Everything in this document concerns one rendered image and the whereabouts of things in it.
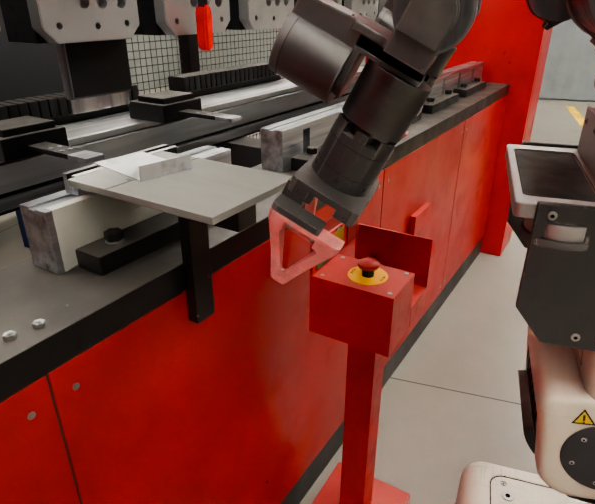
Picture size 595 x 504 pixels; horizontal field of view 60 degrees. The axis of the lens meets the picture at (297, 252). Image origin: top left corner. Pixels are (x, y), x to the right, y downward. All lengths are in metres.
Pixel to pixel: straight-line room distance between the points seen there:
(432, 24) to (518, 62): 2.31
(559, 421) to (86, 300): 0.61
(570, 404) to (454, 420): 1.14
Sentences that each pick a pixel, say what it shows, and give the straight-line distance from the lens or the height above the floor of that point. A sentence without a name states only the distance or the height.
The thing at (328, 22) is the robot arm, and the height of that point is 1.21.
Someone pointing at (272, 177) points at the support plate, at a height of 1.00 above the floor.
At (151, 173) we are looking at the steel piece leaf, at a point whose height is 1.01.
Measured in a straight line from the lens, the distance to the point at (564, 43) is 8.11.
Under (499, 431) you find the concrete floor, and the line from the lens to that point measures 1.84.
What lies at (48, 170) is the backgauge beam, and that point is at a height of 0.94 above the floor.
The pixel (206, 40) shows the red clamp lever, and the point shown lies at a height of 1.17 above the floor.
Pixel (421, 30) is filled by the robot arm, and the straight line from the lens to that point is 0.40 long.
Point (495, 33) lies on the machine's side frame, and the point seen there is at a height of 1.09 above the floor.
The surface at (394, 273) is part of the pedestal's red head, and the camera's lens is 0.95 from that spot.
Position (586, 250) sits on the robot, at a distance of 0.58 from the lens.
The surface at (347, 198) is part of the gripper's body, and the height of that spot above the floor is 1.07.
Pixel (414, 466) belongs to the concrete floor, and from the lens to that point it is 1.67.
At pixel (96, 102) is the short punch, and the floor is 1.09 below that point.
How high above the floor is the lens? 1.22
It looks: 26 degrees down
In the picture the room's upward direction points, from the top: straight up
